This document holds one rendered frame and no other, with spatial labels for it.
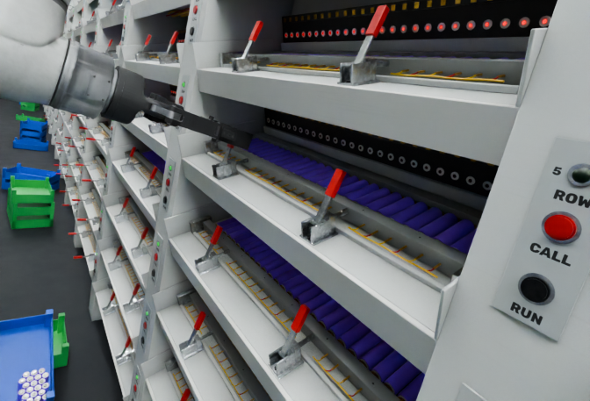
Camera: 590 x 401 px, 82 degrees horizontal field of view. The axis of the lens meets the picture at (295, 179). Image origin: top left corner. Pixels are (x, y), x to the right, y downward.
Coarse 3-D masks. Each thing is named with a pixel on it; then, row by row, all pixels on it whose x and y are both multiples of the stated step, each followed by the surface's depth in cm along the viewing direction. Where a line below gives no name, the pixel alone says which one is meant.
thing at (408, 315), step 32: (256, 128) 81; (192, 160) 71; (352, 160) 57; (224, 192) 57; (256, 192) 55; (288, 192) 54; (448, 192) 44; (256, 224) 50; (288, 224) 45; (352, 224) 44; (288, 256) 44; (320, 256) 38; (352, 256) 38; (320, 288) 40; (352, 288) 35; (384, 288) 33; (416, 288) 33; (448, 288) 25; (384, 320) 32; (416, 320) 29; (416, 352) 29
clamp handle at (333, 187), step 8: (336, 168) 41; (336, 176) 41; (344, 176) 41; (328, 184) 41; (336, 184) 40; (328, 192) 41; (336, 192) 41; (328, 200) 41; (320, 208) 41; (320, 216) 41
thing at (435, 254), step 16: (224, 144) 72; (240, 160) 67; (256, 160) 62; (256, 176) 59; (272, 176) 58; (288, 176) 54; (304, 192) 51; (320, 192) 48; (336, 208) 46; (352, 208) 43; (368, 208) 43; (368, 224) 41; (384, 224) 39; (400, 224) 39; (384, 240) 40; (400, 240) 38; (416, 240) 36; (432, 240) 36; (400, 256) 36; (416, 256) 36; (432, 256) 35; (448, 256) 33; (464, 256) 33; (448, 272) 34
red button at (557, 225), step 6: (552, 216) 21; (558, 216) 21; (564, 216) 21; (546, 222) 22; (552, 222) 21; (558, 222) 21; (564, 222) 21; (570, 222) 20; (546, 228) 21; (552, 228) 21; (558, 228) 21; (564, 228) 21; (570, 228) 20; (576, 228) 20; (552, 234) 21; (558, 234) 21; (564, 234) 21; (570, 234) 20
